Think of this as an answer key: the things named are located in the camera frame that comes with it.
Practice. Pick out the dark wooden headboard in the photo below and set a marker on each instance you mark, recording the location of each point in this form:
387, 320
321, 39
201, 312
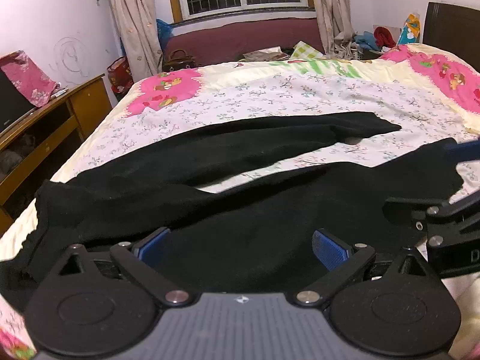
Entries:
455, 29

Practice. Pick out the green checked cloth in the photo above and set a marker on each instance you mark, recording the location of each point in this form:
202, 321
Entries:
303, 51

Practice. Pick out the black pants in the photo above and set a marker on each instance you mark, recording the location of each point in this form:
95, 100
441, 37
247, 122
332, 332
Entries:
254, 237

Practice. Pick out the floral bed quilt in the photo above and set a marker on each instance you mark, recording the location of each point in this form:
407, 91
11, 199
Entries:
391, 90

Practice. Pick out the pile of clothes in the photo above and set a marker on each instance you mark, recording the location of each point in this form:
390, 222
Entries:
373, 45

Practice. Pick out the beige curtain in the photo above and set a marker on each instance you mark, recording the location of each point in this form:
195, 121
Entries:
335, 26
136, 24

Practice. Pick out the wooden tv cabinet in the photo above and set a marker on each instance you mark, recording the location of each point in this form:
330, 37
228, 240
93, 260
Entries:
35, 147

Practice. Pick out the red gift bag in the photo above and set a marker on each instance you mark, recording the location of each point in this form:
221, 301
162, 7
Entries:
120, 77

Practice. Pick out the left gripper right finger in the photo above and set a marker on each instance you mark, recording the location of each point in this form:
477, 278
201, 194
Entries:
346, 264

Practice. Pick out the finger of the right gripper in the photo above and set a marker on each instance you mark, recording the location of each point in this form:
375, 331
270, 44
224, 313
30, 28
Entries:
463, 152

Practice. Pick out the right beige curtain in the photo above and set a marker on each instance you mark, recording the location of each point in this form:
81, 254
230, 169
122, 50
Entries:
335, 26

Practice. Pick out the brown handbag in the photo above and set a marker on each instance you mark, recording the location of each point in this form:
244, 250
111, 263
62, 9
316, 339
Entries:
177, 60

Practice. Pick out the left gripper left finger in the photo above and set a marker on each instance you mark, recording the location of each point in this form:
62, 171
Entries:
136, 262

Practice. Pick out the black television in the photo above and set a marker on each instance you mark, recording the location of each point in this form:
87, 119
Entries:
13, 104

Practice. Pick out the colourful cartoon bag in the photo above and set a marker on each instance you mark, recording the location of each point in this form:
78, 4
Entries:
411, 30

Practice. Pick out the blue plastic bag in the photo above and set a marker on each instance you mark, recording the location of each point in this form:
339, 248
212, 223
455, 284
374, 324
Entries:
164, 32

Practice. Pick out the left beige curtain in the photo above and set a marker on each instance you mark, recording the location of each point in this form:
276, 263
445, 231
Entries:
136, 24

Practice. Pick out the pink floral cloth cover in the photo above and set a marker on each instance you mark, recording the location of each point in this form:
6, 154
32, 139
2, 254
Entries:
28, 78

